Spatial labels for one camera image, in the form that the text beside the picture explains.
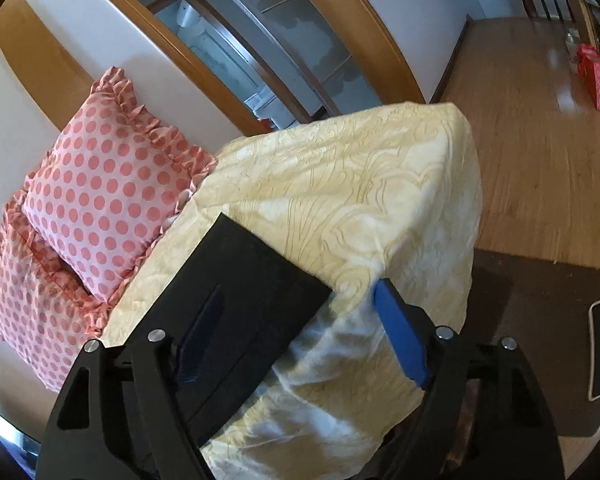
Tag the black pants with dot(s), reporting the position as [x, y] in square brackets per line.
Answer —
[267, 275]

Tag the yellow patterned bedspread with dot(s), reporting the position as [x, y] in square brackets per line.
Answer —
[355, 185]

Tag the red gift bag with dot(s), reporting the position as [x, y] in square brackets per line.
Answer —
[597, 77]

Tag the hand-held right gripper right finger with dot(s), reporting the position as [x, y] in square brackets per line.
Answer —
[400, 330]

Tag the wooden door frame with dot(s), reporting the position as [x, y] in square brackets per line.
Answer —
[375, 35]

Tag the pink polka dot pillow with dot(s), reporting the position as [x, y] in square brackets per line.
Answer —
[105, 185]
[30, 310]

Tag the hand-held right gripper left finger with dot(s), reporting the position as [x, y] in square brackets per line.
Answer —
[194, 355]

